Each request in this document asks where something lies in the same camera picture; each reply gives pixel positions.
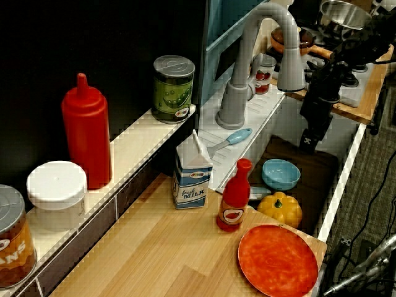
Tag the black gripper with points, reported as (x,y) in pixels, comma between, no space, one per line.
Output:
(317,119)

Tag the blue bowl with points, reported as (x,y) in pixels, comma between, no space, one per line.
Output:
(280,174)

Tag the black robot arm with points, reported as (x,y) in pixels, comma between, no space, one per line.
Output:
(355,43)

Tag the white toy stove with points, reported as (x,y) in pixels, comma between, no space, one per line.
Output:
(349,94)

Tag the small silver utensil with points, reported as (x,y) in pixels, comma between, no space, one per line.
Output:
(258,193)

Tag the yellow toy bell pepper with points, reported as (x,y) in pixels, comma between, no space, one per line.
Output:
(280,210)

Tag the white toy sink basin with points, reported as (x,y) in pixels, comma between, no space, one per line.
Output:
(235,154)

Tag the tomato can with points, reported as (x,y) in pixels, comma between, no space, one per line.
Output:
(265,74)

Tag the red hot sauce bottle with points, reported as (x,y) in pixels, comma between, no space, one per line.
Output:
(235,201)

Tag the grey toy faucet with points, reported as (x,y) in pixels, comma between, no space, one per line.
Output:
(266,46)

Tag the orange pot with glass lid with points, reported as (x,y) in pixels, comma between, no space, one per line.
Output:
(278,40)

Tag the orange plate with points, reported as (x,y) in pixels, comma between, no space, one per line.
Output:
(277,261)

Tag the toy milk carton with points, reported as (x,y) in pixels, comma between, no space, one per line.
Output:
(191,182)

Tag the metal stand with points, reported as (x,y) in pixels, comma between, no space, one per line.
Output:
(368,266)

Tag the steel pot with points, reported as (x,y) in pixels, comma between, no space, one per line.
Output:
(343,17)

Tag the green peas can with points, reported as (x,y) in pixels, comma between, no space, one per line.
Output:
(173,92)

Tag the blue cabinet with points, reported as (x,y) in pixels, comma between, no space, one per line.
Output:
(216,24)

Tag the pale ledge shelf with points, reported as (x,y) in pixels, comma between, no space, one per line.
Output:
(139,136)

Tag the red ketchup squeeze bottle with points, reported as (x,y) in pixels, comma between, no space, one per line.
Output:
(86,136)

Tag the white lidded jar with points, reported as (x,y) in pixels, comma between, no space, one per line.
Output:
(57,195)

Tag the orange beans can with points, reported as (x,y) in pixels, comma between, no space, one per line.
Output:
(14,241)

